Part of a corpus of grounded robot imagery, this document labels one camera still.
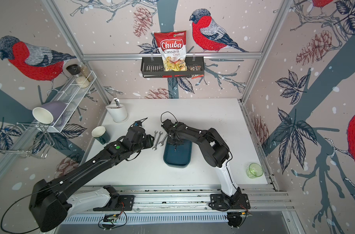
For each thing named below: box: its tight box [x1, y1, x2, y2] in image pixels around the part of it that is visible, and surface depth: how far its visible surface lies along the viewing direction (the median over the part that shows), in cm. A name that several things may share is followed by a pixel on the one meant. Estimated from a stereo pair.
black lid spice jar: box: [65, 63, 82, 76], surface depth 81 cm
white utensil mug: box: [105, 103, 129, 123], surface depth 105 cm
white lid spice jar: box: [76, 76, 90, 89], surface depth 85 cm
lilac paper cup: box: [32, 100, 67, 125], surface depth 63 cm
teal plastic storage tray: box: [163, 139, 193, 169], surface depth 90 cm
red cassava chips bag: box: [154, 30, 188, 72], surface depth 83 cm
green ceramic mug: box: [91, 125, 111, 145], surface depth 92 cm
